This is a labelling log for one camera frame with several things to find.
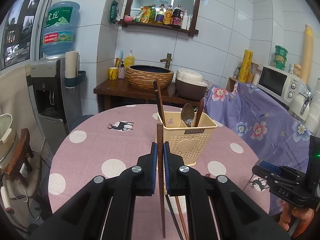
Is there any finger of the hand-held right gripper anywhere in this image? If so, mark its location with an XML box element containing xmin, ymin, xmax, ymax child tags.
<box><xmin>251</xmin><ymin>165</ymin><xmax>278</xmax><ymax>188</ymax></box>
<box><xmin>258</xmin><ymin>160</ymin><xmax>284</xmax><ymax>174</ymax></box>

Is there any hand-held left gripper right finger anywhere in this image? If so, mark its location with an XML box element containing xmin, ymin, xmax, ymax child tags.
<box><xmin>162</xmin><ymin>142</ymin><xmax>292</xmax><ymax>240</ymax></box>

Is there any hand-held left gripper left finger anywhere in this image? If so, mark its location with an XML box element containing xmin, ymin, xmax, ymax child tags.
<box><xmin>30</xmin><ymin>142</ymin><xmax>158</xmax><ymax>240</ymax></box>

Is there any reddish brown wooden chopstick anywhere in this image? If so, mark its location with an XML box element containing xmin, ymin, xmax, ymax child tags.
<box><xmin>156</xmin><ymin>123</ymin><xmax>167</xmax><ymax>239</ymax></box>

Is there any cream plastic utensil holder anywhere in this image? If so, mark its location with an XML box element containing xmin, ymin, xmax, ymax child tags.
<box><xmin>157</xmin><ymin>111</ymin><xmax>217</xmax><ymax>166</ymax></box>

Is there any dark wooden chopstick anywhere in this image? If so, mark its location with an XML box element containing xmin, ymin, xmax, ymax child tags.
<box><xmin>164</xmin><ymin>195</ymin><xmax>185</xmax><ymax>240</ymax></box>

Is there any metal spoon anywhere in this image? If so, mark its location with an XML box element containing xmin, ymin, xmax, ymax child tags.
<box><xmin>180</xmin><ymin>103</ymin><xmax>196</xmax><ymax>128</ymax></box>

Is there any wooden handled spoon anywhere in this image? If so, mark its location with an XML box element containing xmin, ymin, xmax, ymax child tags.
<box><xmin>194</xmin><ymin>99</ymin><xmax>205</xmax><ymax>128</ymax></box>

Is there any person's right hand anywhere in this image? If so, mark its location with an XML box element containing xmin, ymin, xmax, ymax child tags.
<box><xmin>279</xmin><ymin>204</ymin><xmax>316</xmax><ymax>239</ymax></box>

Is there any purple floral cloth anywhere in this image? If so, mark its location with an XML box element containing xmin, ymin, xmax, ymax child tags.
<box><xmin>204</xmin><ymin>81</ymin><xmax>314</xmax><ymax>215</ymax></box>

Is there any pink polka dot tablecloth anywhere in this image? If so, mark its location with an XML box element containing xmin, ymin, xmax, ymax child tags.
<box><xmin>49</xmin><ymin>104</ymin><xmax>272</xmax><ymax>240</ymax></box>

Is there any chrome faucet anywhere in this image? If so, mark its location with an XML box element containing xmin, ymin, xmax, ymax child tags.
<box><xmin>299</xmin><ymin>84</ymin><xmax>313</xmax><ymax>115</ymax></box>

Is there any white microwave oven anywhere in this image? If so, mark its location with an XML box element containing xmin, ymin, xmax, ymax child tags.
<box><xmin>257</xmin><ymin>64</ymin><xmax>309</xmax><ymax>110</ymax></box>

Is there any white brown rice cooker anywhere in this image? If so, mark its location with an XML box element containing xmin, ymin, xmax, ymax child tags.
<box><xmin>174</xmin><ymin>68</ymin><xmax>208</xmax><ymax>100</ymax></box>

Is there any grey round bin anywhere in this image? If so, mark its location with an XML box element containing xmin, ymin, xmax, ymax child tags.
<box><xmin>69</xmin><ymin>115</ymin><xmax>95</xmax><ymax>133</ymax></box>

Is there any small wooden box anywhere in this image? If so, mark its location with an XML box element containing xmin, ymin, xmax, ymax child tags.
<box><xmin>226</xmin><ymin>76</ymin><xmax>238</xmax><ymax>92</ymax></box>

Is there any woven pattern wash basin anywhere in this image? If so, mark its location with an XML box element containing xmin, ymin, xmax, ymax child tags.
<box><xmin>125</xmin><ymin>64</ymin><xmax>174</xmax><ymax>90</ymax></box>

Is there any dark wooden washstand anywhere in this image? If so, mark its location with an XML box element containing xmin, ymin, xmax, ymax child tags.
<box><xmin>94</xmin><ymin>79</ymin><xmax>208</xmax><ymax>113</ymax></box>

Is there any yellow patterned roll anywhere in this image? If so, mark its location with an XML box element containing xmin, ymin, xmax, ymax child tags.
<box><xmin>239</xmin><ymin>50</ymin><xmax>253</xmax><ymax>83</ymax></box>

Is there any stack of green cups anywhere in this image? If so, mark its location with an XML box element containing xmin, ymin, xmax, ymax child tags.
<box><xmin>272</xmin><ymin>45</ymin><xmax>288</xmax><ymax>70</ymax></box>

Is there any bronze faucet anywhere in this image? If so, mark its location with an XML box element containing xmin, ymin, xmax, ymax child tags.
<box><xmin>160</xmin><ymin>53</ymin><xmax>173</xmax><ymax>69</ymax></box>

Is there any yellow soap bottle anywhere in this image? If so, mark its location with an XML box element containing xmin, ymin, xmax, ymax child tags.
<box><xmin>124</xmin><ymin>50</ymin><xmax>135</xmax><ymax>67</ymax></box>

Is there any tall yellow tube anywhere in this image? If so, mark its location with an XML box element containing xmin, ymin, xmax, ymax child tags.
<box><xmin>300</xmin><ymin>24</ymin><xmax>314</xmax><ymax>84</ymax></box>

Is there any teal roll holder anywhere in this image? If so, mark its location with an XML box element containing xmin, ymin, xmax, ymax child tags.
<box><xmin>64</xmin><ymin>70</ymin><xmax>87</xmax><ymax>88</ymax></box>

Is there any beige paper roll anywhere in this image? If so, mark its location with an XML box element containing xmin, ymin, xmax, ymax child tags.
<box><xmin>64</xmin><ymin>51</ymin><xmax>80</xmax><ymax>78</ymax></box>

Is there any dark wooden chair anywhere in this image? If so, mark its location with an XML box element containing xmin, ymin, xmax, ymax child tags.
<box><xmin>4</xmin><ymin>128</ymin><xmax>43</xmax><ymax>198</ymax></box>

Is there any grey water dispenser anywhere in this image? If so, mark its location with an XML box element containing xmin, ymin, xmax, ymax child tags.
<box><xmin>30</xmin><ymin>56</ymin><xmax>84</xmax><ymax>135</ymax></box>

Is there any cream cooking pot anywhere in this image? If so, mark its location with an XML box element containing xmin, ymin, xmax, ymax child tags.
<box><xmin>0</xmin><ymin>114</ymin><xmax>17</xmax><ymax>163</ymax></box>

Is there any white handheld device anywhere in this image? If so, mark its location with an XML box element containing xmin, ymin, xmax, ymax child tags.
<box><xmin>0</xmin><ymin>184</ymin><xmax>12</xmax><ymax>214</ymax></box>

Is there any yellow label sauce bottle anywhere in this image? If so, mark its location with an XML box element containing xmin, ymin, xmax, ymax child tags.
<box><xmin>164</xmin><ymin>5</ymin><xmax>173</xmax><ymax>26</ymax></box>

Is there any dark soy sauce bottle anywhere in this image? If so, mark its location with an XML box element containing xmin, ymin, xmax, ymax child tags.
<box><xmin>171</xmin><ymin>4</ymin><xmax>183</xmax><ymax>28</ymax></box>

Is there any purple label bottle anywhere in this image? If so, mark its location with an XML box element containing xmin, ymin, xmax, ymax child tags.
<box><xmin>155</xmin><ymin>3</ymin><xmax>165</xmax><ymax>25</ymax></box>

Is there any yellow green pouch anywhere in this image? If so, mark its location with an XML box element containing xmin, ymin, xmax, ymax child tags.
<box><xmin>134</xmin><ymin>6</ymin><xmax>150</xmax><ymax>23</ymax></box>

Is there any green hanging packet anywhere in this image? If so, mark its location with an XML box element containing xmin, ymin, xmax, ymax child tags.
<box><xmin>109</xmin><ymin>0</ymin><xmax>120</xmax><ymax>23</ymax></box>

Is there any wooden framed mirror shelf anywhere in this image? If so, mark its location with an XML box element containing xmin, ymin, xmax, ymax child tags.
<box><xmin>118</xmin><ymin>0</ymin><xmax>205</xmax><ymax>37</ymax></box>

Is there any blue water jug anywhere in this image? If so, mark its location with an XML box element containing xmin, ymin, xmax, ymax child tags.
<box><xmin>41</xmin><ymin>1</ymin><xmax>81</xmax><ymax>55</ymax></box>

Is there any sliding glass window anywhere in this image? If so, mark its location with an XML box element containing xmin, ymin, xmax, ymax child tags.
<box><xmin>0</xmin><ymin>0</ymin><xmax>62</xmax><ymax>72</ymax></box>

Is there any white cable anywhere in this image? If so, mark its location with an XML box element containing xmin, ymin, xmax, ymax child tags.
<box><xmin>10</xmin><ymin>187</ymin><xmax>29</xmax><ymax>202</ymax></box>

